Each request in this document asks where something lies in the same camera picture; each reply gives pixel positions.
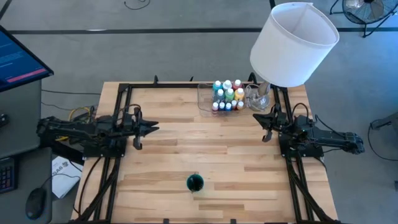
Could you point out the black computer mouse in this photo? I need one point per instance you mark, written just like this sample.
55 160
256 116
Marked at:
35 202

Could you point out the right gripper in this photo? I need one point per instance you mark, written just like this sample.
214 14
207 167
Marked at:
275 123

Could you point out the black equipment leg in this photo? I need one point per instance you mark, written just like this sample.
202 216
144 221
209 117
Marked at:
385 123

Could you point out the black aluminium table frame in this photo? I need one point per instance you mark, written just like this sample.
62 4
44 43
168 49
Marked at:
202 85

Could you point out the small blue paint bottle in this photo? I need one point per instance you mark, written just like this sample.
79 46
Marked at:
228 106
221 106

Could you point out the black floor fan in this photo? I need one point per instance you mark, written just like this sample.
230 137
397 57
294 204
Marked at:
367 11

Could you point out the green paint bottle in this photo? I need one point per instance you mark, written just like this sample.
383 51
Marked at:
229 93

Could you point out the grey desk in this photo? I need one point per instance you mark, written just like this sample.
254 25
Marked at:
18 124

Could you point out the black keyboard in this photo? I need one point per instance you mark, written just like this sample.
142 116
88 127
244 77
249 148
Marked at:
7 175

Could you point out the white paper booklet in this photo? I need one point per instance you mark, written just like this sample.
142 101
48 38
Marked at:
66 177

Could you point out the white paint bottle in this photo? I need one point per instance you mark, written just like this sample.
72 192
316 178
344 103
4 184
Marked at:
227 84

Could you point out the green plastic cup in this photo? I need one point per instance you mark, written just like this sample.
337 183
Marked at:
189 186

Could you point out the computer monitor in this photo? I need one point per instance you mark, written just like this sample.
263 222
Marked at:
18 59

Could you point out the large yellow paint bottle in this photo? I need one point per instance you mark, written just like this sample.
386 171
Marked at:
239 93

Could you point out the small pink paint bottle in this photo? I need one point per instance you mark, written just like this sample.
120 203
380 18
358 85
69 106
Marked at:
215 107

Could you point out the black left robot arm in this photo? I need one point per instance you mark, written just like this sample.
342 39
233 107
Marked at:
77 130

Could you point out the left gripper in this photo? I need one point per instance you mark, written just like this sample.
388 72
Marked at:
130 126

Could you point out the red paint bottle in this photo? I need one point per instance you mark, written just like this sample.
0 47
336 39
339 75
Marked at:
237 84

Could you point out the small brown paint bottle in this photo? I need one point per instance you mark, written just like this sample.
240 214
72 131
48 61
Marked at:
234 103

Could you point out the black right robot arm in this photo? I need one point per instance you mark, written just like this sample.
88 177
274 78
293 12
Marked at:
329 138

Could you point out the table lamp white shade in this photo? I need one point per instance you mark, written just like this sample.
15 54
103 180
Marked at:
292 46

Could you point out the clear plastic bin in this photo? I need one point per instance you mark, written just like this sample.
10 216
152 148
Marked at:
203 104

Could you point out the small yellow paint bottle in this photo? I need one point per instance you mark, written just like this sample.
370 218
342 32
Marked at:
240 105

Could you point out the teal paint bottle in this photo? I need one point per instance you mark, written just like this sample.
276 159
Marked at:
217 85

